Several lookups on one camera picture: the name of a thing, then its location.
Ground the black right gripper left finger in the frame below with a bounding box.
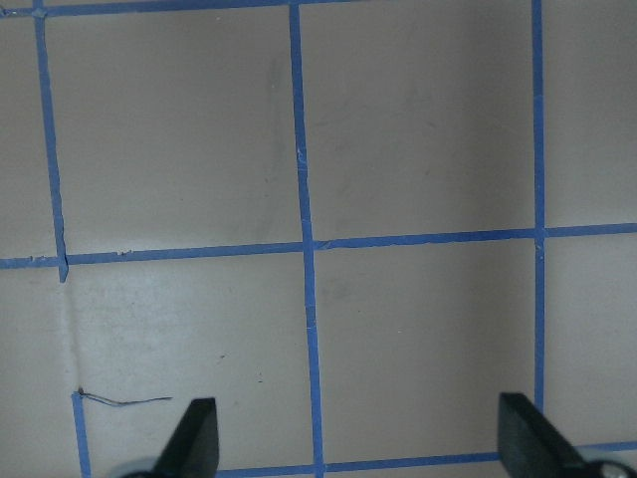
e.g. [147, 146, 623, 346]
[153, 397, 219, 478]

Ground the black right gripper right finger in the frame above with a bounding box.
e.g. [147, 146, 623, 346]
[498, 392, 587, 478]

